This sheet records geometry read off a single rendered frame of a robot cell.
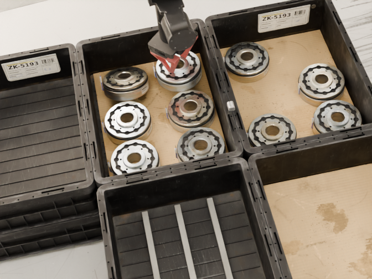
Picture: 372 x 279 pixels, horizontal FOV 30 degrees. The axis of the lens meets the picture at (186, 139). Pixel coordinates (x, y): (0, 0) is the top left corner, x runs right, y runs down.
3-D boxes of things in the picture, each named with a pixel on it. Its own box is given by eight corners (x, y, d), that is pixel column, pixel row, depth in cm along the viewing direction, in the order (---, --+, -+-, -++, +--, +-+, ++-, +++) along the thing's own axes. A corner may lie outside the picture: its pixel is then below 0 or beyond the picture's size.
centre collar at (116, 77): (113, 74, 158) (113, 71, 158) (134, 71, 158) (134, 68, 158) (114, 84, 154) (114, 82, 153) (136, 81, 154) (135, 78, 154)
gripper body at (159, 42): (199, 30, 149) (196, 5, 143) (172, 61, 145) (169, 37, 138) (174, 19, 151) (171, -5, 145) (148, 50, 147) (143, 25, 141)
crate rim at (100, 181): (76, 48, 158) (74, 41, 156) (203, 24, 160) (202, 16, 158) (97, 192, 135) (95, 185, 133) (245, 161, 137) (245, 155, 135)
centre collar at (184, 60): (165, 60, 156) (165, 58, 156) (186, 55, 156) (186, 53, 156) (169, 75, 153) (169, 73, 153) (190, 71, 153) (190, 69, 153)
